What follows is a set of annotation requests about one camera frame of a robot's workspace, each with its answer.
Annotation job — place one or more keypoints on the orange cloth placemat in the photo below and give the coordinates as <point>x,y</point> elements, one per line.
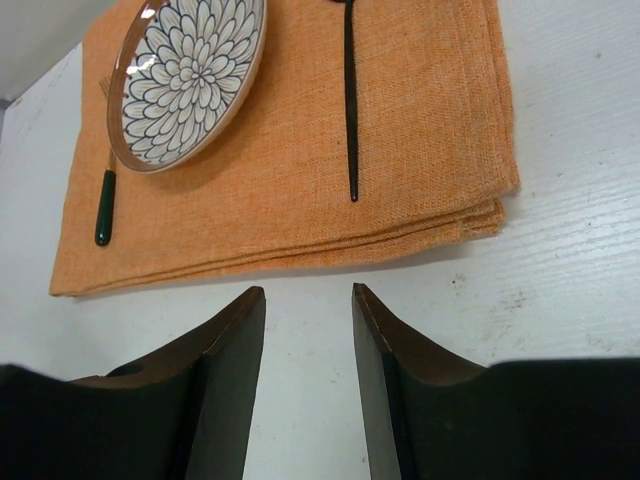
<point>436,152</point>

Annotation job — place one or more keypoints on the patterned ceramic plate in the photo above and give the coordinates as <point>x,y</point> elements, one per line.
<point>183,72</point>

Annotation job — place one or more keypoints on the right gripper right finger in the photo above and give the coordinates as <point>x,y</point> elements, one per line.
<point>431,414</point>

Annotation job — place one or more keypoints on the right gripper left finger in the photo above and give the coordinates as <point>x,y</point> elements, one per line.
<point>183,411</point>

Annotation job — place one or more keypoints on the black slotted spoon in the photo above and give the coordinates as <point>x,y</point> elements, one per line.
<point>351,102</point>

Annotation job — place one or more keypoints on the gold fork black handle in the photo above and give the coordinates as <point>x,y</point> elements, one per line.
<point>105,213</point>

